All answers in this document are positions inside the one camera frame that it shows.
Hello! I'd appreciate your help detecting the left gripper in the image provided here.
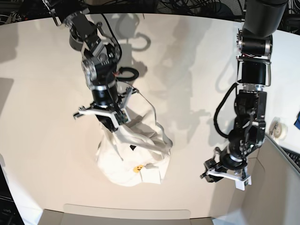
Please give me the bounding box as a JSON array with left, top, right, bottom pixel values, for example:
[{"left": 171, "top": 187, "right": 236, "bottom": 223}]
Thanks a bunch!
[{"left": 200, "top": 147, "right": 251, "bottom": 183}]

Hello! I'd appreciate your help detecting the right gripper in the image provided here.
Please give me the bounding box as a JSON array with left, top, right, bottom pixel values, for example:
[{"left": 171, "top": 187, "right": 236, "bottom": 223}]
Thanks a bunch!
[{"left": 73, "top": 87, "right": 138, "bottom": 132}]

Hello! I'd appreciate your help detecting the white printed t-shirt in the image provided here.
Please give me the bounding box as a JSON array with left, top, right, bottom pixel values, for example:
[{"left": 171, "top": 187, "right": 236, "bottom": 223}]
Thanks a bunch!
[{"left": 95, "top": 89, "right": 173, "bottom": 187}]

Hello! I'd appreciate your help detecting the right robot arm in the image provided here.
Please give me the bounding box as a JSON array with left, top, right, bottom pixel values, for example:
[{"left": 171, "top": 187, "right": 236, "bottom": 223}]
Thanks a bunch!
[{"left": 43, "top": 0, "right": 139, "bottom": 132}]

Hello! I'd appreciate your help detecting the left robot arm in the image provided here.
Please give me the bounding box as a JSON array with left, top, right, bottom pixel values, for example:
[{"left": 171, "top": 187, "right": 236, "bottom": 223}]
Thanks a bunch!
[{"left": 201, "top": 0, "right": 288, "bottom": 190}]

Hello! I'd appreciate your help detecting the grey cardboard box right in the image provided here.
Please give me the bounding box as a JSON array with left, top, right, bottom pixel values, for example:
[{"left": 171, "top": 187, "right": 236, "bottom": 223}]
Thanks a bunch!
[{"left": 241, "top": 136, "right": 300, "bottom": 225}]

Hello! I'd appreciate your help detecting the grey cardboard box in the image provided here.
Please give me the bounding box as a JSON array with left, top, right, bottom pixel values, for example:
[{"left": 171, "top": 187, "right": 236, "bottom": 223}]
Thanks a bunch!
[
  {"left": 241, "top": 136, "right": 300, "bottom": 225},
  {"left": 39, "top": 204, "right": 213, "bottom": 225}
]

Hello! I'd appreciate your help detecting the clear tape roll dispenser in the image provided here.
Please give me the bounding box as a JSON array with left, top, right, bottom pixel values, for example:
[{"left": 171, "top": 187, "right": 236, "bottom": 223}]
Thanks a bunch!
[{"left": 269, "top": 117, "right": 288, "bottom": 141}]

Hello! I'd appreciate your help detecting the black keyboard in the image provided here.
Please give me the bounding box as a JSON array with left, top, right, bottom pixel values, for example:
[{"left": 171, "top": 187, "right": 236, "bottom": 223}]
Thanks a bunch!
[{"left": 281, "top": 146, "right": 300, "bottom": 169}]

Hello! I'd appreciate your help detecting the grey cardboard box bottom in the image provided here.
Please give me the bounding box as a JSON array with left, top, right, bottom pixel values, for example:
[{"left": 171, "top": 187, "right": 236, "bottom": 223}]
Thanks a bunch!
[{"left": 39, "top": 204, "right": 213, "bottom": 225}]

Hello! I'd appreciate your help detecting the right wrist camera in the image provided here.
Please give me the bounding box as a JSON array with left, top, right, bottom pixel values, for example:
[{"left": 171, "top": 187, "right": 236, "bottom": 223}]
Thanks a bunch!
[{"left": 115, "top": 108, "right": 131, "bottom": 125}]

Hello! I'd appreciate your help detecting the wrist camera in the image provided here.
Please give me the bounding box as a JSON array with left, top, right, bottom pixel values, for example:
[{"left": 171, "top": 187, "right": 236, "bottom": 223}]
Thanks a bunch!
[
  {"left": 115, "top": 108, "right": 131, "bottom": 125},
  {"left": 235, "top": 177, "right": 252, "bottom": 191}
]

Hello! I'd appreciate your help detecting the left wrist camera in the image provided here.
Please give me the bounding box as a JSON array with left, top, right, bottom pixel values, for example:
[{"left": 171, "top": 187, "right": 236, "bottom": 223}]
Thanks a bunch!
[{"left": 235, "top": 177, "right": 252, "bottom": 191}]

